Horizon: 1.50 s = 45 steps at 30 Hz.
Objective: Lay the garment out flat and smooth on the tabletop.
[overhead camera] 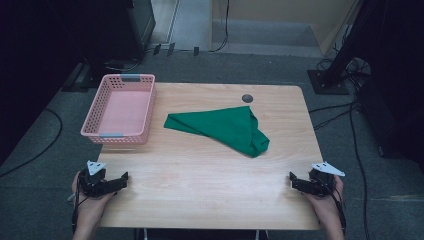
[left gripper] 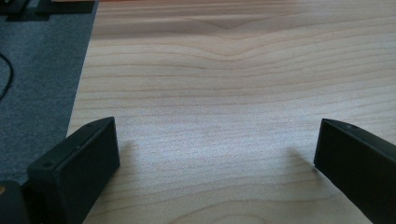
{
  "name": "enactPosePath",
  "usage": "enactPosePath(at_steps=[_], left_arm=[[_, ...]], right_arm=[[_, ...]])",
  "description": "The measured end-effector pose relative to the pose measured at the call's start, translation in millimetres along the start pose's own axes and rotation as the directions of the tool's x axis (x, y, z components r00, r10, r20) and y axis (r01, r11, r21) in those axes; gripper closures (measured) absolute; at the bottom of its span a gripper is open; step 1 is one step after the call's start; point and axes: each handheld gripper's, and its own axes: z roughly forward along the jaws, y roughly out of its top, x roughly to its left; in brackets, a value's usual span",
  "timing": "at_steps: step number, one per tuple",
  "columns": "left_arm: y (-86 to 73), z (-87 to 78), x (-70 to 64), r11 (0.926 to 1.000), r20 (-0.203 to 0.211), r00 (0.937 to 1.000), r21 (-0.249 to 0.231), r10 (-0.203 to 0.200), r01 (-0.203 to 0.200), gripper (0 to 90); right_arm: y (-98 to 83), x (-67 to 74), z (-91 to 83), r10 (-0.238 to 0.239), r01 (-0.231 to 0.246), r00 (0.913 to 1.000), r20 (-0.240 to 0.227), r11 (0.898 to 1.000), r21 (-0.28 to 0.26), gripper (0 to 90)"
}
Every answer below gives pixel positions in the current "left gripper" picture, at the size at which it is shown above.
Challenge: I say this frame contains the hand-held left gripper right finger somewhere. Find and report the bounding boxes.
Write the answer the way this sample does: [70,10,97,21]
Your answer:
[313,118,396,224]

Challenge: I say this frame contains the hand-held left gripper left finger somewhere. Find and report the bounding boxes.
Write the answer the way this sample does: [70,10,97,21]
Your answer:
[26,116,121,224]

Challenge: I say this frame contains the black stand base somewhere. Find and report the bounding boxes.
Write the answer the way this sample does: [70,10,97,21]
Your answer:
[0,0,96,22]

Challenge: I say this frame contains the black floor cable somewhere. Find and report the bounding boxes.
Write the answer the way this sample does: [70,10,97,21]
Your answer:
[0,52,15,102]

